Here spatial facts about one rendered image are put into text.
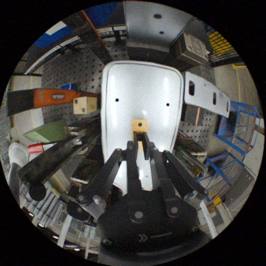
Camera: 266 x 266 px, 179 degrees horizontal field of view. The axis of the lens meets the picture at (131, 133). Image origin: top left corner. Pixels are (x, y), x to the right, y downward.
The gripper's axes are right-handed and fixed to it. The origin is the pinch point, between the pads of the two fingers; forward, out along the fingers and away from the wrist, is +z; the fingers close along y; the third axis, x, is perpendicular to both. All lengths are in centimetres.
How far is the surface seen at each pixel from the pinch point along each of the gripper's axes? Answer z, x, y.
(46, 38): -1.4, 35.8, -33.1
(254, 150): 34, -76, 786
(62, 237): -107, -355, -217
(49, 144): -4.9, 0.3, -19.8
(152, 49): 6.4, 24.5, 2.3
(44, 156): -9.9, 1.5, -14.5
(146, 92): 6.0, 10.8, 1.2
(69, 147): -3.6, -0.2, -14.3
